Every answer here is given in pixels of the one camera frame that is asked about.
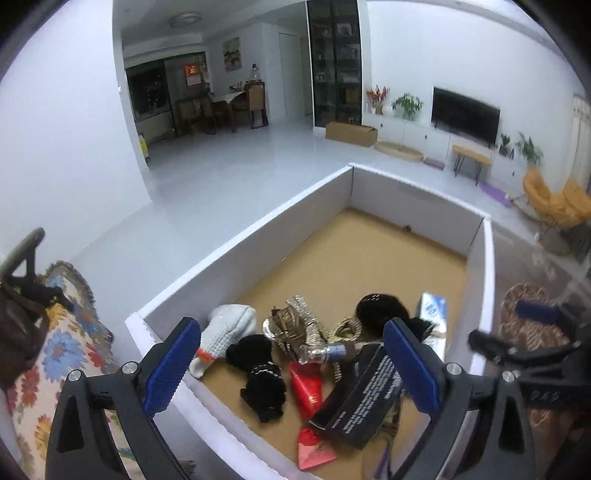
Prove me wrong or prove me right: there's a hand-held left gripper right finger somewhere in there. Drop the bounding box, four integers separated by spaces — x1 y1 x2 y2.
382 318 536 480

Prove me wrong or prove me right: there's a floral fringed blanket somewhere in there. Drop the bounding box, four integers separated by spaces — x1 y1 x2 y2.
7 261 139 480

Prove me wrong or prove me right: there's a wooden bench with black legs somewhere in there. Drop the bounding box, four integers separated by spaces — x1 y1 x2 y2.
451 145 492 185

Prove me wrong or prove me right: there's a rhinestone hair claw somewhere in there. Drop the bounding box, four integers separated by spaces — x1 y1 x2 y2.
284 294 333 358

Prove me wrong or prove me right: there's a purple floor mat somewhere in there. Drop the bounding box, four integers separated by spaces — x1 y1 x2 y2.
479 181 514 208

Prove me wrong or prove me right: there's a round woven floor mat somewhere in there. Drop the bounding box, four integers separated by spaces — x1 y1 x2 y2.
374 141 424 162

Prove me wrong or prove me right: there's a clear amber hair claw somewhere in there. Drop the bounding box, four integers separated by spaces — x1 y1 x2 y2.
262 307 301 356

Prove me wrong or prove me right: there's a black rectangular box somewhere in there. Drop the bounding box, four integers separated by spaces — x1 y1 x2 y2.
308 344 402 450

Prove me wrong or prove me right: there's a black velvet scrunchie with chain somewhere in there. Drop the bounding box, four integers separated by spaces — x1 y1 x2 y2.
225 335 287 423

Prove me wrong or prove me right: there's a bushy green potted plant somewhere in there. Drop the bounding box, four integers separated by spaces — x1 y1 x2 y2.
392 92 423 121

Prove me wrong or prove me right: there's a dark brown bag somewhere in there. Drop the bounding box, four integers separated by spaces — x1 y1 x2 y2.
0 281 51 388

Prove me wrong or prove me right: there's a dark glass display cabinet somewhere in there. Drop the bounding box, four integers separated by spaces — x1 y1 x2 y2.
307 0 361 129

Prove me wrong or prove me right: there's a blue and white ointment box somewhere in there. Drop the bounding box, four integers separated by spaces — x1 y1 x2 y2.
417 292 450 363

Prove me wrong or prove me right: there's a wooden dining table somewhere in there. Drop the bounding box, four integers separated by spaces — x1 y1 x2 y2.
211 90 252 133

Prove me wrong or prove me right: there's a brown cardboard box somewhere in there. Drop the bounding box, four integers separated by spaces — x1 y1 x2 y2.
325 121 379 147

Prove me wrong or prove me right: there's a red foil packet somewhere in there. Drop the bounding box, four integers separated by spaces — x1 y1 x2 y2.
288 361 340 472

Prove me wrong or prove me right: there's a leafy green potted plant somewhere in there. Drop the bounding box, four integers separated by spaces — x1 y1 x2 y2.
515 131 544 167

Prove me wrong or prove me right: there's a white television cabinet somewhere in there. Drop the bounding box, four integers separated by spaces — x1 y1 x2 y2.
362 111 527 190

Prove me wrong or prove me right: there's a white cardboard box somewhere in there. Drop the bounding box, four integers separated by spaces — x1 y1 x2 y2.
124 161 497 480

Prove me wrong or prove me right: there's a black curved frame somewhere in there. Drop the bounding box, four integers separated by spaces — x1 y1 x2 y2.
0 227 72 310

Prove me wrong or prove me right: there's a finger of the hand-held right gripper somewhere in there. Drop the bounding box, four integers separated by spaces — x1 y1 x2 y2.
516 300 591 340
468 329 591 411

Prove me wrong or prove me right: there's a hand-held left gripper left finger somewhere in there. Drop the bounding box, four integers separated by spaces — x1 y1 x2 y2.
46 316 202 480

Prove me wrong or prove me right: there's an orange lounge chair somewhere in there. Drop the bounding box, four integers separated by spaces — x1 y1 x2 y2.
522 167 591 232

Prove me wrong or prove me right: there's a white sock with orange band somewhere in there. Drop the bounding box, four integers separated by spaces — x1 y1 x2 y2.
188 304 258 380

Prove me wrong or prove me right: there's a black flat television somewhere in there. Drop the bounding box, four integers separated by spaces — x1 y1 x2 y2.
431 85 502 145

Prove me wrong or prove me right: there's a red flower bouquet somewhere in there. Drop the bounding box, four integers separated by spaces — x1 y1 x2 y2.
366 85 391 115

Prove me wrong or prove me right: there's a framed landscape painting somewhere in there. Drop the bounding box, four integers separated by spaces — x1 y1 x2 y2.
222 37 242 72

